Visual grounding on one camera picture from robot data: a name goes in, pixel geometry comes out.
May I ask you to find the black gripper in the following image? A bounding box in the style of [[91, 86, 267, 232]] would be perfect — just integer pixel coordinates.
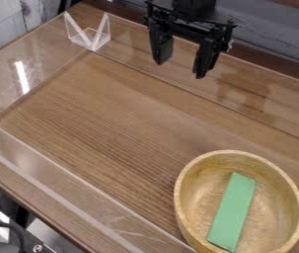
[[145, 0, 238, 79]]

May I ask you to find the clear acrylic corner bracket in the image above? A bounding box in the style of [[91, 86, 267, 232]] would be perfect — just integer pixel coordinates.
[[63, 12, 111, 51]]

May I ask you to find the green rectangular block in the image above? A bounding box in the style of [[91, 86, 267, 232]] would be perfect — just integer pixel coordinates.
[[207, 173, 255, 253]]

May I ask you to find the clear acrylic front wall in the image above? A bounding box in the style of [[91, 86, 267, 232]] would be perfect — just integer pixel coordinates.
[[0, 128, 195, 253]]

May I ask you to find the brown wooden bowl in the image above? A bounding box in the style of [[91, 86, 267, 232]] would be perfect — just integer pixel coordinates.
[[174, 150, 299, 253]]

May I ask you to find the black cable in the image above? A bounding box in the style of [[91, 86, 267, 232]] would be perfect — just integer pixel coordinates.
[[0, 221, 28, 253]]

